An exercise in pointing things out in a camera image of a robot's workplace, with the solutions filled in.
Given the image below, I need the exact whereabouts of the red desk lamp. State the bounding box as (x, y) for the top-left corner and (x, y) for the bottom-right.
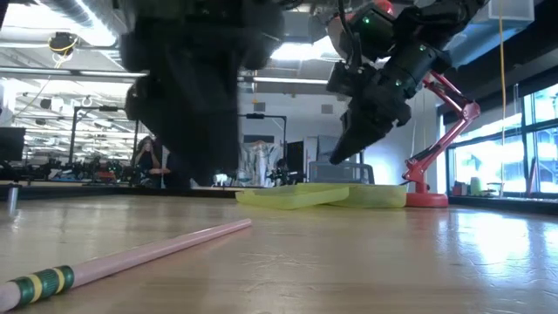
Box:
(326, 0), (480, 209)

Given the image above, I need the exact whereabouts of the white patterned cloth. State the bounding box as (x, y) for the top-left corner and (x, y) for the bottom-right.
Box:
(238, 139), (284, 187)

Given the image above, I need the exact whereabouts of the translucent yellow-green supply box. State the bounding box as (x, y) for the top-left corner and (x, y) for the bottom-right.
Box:
(235, 182), (408, 210)

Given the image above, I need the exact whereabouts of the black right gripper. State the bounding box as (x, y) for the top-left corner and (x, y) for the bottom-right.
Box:
(326, 60), (431, 166)

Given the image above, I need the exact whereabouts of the long linear ceiling light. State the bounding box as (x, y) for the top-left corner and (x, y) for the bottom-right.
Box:
(0, 65), (330, 86)

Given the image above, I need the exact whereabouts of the black yellow cord reel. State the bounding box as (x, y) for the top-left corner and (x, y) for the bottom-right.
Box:
(47, 31), (79, 58)

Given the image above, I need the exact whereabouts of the black aluminium table frame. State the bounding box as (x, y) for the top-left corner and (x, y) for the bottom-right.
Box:
(0, 185), (558, 215)

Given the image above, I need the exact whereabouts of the black monitor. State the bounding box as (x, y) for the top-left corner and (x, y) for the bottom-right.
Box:
(0, 126), (26, 163)

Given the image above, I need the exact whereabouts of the person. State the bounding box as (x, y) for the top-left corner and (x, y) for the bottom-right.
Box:
(132, 135), (174, 189)

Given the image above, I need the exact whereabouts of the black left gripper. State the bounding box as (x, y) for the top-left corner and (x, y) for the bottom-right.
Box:
(119, 0), (287, 188)

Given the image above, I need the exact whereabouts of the pink pencil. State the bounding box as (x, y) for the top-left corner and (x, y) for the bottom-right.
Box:
(0, 217), (253, 313)

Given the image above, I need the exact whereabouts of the black rig frame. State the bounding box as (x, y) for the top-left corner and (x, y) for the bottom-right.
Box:
(238, 113), (288, 175)
(69, 106), (141, 175)

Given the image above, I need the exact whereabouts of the silver metal post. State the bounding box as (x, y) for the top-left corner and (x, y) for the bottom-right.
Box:
(6, 183), (21, 217)

